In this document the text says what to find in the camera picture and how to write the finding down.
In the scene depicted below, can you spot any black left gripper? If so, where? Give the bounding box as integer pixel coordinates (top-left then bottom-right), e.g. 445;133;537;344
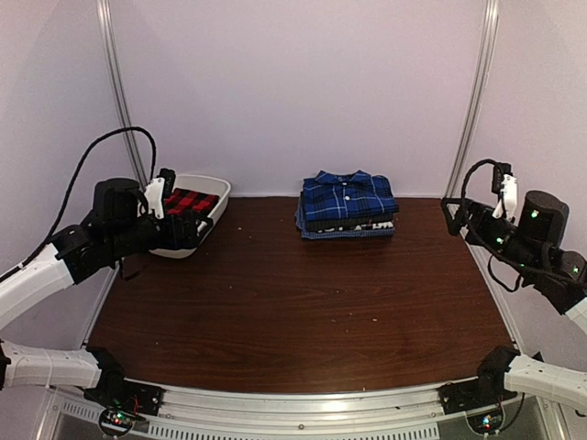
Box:
107;209;212;259

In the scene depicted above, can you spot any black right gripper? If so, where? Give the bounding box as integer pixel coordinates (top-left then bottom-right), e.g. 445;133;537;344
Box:
439;199;538;280

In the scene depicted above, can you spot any blue checked shirt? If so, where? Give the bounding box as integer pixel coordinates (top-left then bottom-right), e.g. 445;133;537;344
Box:
294;205;395;240

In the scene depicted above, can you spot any blue plaid long sleeve shirt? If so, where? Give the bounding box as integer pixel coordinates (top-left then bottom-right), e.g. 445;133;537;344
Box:
302;170;399;222

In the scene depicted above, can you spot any dark grey striped shirt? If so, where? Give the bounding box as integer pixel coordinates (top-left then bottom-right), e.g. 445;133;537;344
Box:
304;214;394;232

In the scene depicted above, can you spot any black white graphic shirt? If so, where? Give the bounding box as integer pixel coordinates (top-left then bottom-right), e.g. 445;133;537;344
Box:
317;221;394;234

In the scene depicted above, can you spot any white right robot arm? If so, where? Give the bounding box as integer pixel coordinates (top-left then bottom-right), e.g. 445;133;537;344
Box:
440;198;586;413

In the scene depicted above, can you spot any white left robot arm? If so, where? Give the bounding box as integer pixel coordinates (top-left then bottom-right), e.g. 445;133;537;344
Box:
1;214;215;407

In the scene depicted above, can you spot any red black plaid shirt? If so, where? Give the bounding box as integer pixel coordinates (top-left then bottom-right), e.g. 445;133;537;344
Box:
163;188;219;215

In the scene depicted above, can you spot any white plastic basket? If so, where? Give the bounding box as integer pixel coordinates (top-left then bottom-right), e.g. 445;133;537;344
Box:
150;173;231;259

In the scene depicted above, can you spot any right circuit board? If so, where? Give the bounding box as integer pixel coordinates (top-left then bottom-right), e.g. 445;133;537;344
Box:
466;411;504;436

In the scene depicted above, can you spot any circuit board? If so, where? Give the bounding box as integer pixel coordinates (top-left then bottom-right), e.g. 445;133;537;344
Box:
97;408;144;436
466;411;504;436

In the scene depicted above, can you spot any left circuit board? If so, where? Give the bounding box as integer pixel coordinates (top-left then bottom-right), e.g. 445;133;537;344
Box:
97;408;144;436

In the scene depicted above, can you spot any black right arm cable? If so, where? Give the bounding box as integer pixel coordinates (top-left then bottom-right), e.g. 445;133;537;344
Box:
458;158;551;292

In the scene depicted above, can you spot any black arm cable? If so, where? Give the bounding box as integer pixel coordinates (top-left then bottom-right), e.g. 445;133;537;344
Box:
458;158;551;292
20;126;160;271

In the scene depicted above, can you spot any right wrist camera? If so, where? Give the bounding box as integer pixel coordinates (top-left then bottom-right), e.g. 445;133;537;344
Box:
492;162;570;247

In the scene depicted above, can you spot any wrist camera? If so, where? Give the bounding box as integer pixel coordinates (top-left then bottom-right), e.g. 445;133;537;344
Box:
90;168;176;224
492;162;570;247

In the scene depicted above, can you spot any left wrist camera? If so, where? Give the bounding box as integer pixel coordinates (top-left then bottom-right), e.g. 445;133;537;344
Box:
90;168;176;224

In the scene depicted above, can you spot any aluminium corner post right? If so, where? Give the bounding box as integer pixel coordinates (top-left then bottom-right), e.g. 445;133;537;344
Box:
444;0;500;197

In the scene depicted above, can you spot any aluminium corner post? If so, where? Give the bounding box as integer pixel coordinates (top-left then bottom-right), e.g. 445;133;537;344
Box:
444;0;500;197
95;0;148;189

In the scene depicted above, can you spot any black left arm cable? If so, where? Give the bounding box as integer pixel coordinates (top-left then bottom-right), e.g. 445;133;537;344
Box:
20;126;160;271

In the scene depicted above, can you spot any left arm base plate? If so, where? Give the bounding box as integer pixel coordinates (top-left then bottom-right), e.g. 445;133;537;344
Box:
105;373;163;416

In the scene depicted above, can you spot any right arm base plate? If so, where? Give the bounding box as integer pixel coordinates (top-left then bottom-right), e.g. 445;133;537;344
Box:
437;379;517;415

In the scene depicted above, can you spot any aluminium front rail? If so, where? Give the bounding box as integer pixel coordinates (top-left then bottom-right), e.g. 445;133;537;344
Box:
36;382;569;439

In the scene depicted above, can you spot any aluminium corner post left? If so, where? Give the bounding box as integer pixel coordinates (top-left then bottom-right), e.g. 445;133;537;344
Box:
95;0;148;189

